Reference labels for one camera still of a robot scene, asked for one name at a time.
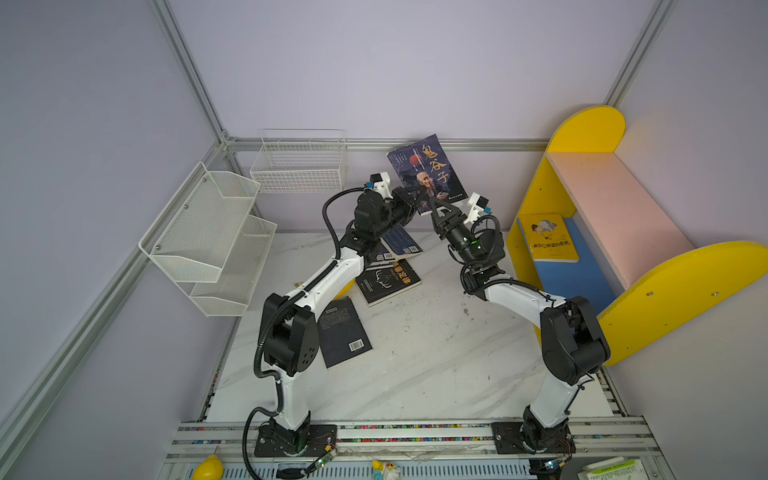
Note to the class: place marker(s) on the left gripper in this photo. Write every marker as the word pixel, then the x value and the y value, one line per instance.
pixel 403 197

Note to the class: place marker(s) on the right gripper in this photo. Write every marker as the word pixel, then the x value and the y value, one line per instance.
pixel 440 228

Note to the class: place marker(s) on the purple old man book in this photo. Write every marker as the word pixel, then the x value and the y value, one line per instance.
pixel 424 163

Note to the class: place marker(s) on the yellow cartoon cover book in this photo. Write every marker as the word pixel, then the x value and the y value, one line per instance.
pixel 547 238

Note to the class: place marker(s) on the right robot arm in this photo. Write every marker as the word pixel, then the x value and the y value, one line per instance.
pixel 573 345

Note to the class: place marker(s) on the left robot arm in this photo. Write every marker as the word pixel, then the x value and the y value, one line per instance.
pixel 288 339

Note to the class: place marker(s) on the blue book front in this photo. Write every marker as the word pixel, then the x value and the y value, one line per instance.
pixel 399 244

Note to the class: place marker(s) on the blue book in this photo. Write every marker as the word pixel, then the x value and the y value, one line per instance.
pixel 381 255
pixel 399 244

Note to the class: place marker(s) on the blue book behind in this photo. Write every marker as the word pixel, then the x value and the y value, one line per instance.
pixel 381 255

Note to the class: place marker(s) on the black book yellow title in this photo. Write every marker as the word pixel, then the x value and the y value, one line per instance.
pixel 381 283

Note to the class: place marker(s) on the yellow banana bunch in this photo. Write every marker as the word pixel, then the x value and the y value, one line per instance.
pixel 344 291

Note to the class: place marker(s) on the yellow pink blue bookshelf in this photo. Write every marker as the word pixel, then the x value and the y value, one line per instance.
pixel 642 274

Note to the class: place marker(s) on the black book with barcode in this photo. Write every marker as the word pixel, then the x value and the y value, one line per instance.
pixel 342 336

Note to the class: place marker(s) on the white mesh two-tier shelf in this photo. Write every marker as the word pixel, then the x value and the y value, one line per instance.
pixel 209 242

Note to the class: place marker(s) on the green white box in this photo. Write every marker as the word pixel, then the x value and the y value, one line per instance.
pixel 616 468

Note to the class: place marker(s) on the yellow lemon toy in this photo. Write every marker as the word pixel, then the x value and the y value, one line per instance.
pixel 210 469

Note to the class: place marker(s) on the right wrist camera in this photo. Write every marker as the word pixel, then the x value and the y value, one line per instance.
pixel 477 208

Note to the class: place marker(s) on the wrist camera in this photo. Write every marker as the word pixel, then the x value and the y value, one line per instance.
pixel 477 208
pixel 380 183

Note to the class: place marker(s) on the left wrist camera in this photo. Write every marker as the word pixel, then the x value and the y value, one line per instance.
pixel 380 183

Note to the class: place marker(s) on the white wire basket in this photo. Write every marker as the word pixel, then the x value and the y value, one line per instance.
pixel 301 161

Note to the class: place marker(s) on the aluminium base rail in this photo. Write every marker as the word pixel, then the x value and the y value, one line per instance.
pixel 422 449

